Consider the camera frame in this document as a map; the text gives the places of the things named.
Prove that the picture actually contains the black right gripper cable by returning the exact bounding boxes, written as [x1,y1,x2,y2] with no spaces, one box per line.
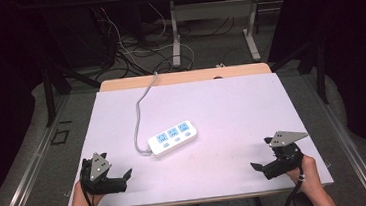
[275,167,309,206]

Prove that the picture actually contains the desk with grey metal legs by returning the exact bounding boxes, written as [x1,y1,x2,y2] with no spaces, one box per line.
[147,0,300,71]

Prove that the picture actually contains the black floor cables bundle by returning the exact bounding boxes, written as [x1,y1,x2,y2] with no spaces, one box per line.
[90,0,182,81]

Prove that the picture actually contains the white power strip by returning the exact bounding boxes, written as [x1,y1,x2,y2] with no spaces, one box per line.
[146,119,201,160]

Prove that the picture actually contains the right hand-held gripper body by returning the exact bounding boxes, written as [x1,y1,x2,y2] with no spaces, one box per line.
[259,128,313,181]

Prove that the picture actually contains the white table mat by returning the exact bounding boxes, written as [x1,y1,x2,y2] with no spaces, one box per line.
[56,68,336,206]

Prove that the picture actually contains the metal floor rail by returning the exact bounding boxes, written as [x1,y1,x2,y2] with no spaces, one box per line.
[0,92,81,206]
[298,66,366,206]

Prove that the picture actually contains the person's right hand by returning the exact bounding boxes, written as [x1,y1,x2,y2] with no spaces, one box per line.
[283,154,321,198]

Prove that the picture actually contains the grey power strip cable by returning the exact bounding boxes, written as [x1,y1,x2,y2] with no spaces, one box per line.
[127,71,166,157]

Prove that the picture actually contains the black metal stand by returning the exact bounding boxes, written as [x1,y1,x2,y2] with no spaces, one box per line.
[39,54,104,128]
[266,34,332,110]

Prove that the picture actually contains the wooden table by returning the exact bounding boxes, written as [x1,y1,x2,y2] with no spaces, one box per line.
[96,61,285,206]

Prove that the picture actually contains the white floor cable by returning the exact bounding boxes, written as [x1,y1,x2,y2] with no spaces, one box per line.
[100,0,197,77]

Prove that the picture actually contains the person's left hand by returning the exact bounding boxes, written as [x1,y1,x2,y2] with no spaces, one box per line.
[71,177,107,206]

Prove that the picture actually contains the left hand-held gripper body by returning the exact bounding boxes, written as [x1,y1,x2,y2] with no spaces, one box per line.
[77,149,129,197]

